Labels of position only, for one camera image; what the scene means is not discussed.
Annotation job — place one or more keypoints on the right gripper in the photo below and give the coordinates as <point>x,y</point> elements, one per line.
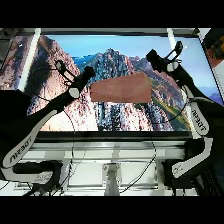
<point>154,59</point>

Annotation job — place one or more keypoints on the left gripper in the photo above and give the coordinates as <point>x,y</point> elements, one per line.
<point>86,75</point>

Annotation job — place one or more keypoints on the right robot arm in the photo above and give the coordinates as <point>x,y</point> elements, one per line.
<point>196,110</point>

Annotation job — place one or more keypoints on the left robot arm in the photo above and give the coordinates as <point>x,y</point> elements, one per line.
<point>23,123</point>

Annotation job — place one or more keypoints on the pink-brown folded garment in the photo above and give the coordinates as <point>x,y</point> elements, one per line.
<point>120,88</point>

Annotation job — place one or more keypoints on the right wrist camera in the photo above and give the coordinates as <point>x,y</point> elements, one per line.
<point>179,46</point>

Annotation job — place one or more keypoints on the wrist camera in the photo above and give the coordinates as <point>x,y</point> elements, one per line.
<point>179,46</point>
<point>60,65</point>

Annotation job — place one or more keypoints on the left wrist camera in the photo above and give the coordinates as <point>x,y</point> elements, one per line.
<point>60,65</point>

